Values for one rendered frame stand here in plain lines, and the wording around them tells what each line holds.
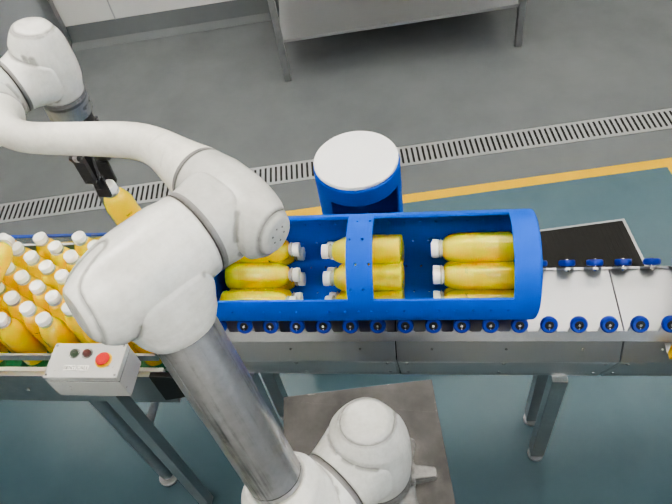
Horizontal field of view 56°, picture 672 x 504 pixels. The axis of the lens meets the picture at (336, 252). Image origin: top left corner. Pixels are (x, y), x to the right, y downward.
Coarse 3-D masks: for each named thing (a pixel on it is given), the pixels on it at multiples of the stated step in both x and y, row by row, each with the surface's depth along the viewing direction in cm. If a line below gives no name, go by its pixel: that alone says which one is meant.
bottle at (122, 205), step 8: (120, 192) 151; (128, 192) 153; (104, 200) 151; (112, 200) 150; (120, 200) 150; (128, 200) 152; (112, 208) 151; (120, 208) 151; (128, 208) 152; (136, 208) 155; (112, 216) 153; (120, 216) 152; (128, 216) 153
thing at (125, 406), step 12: (108, 396) 171; (120, 396) 174; (120, 408) 177; (132, 408) 180; (132, 420) 183; (144, 420) 188; (144, 432) 189; (156, 432) 196; (156, 444) 196; (168, 444) 204; (168, 456) 204; (168, 468) 212; (180, 468) 214; (180, 480) 221; (192, 480) 224; (192, 492) 231; (204, 492) 236
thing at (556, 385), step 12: (552, 384) 192; (564, 384) 191; (552, 396) 198; (540, 408) 212; (552, 408) 204; (540, 420) 212; (552, 420) 211; (540, 432) 219; (540, 444) 227; (528, 456) 239; (540, 456) 235
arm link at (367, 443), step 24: (360, 408) 121; (384, 408) 121; (336, 432) 119; (360, 432) 117; (384, 432) 117; (336, 456) 119; (360, 456) 116; (384, 456) 117; (408, 456) 124; (360, 480) 117; (384, 480) 119; (408, 480) 132
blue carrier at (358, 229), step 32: (320, 224) 177; (352, 224) 160; (384, 224) 175; (416, 224) 174; (448, 224) 173; (480, 224) 172; (512, 224) 153; (320, 256) 184; (352, 256) 155; (416, 256) 180; (224, 288) 185; (320, 288) 182; (352, 288) 156; (416, 288) 178; (224, 320) 170; (256, 320) 169; (288, 320) 168; (320, 320) 168
